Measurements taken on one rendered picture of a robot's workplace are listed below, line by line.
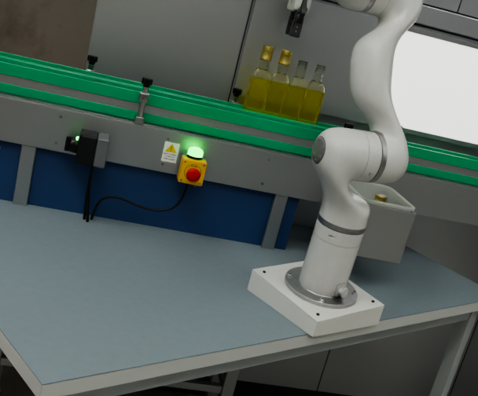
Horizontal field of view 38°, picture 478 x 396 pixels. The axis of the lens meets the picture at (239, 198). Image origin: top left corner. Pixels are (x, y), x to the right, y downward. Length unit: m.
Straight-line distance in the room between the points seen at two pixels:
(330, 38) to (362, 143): 0.76
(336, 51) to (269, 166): 0.49
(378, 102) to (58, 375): 0.92
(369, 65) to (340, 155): 0.23
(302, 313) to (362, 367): 1.14
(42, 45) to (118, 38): 2.74
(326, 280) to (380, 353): 1.10
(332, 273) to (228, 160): 0.51
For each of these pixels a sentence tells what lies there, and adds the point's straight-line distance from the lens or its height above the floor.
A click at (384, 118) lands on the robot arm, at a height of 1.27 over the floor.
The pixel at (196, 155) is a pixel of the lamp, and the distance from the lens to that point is 1.96.
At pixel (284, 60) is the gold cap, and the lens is 2.15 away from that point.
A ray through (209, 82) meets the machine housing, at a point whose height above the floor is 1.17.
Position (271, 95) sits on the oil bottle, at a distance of 2.15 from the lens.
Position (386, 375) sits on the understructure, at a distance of 2.87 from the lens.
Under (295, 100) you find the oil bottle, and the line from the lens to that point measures 2.17.
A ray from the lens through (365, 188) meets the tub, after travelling 2.19.
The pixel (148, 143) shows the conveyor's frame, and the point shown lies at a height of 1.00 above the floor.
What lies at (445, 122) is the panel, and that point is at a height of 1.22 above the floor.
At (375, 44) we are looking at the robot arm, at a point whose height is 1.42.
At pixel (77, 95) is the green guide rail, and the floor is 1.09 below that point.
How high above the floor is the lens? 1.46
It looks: 16 degrees down
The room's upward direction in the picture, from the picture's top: 14 degrees clockwise
